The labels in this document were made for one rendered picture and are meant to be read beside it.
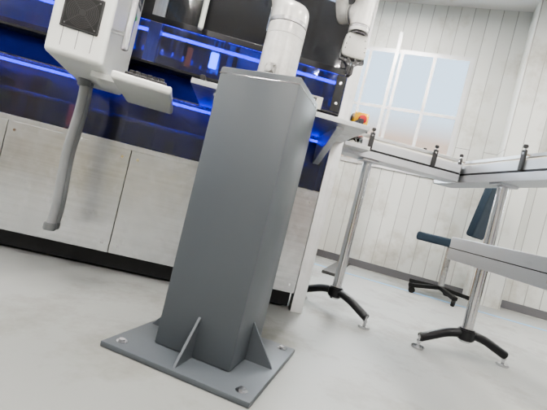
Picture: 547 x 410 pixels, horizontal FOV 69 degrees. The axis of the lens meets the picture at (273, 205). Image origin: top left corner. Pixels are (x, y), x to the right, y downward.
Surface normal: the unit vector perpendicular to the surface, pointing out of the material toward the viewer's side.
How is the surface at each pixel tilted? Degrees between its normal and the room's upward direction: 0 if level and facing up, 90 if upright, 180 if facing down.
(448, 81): 90
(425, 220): 90
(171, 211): 90
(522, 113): 90
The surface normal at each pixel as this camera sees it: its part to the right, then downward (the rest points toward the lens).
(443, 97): -0.29, -0.06
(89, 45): 0.24, 0.07
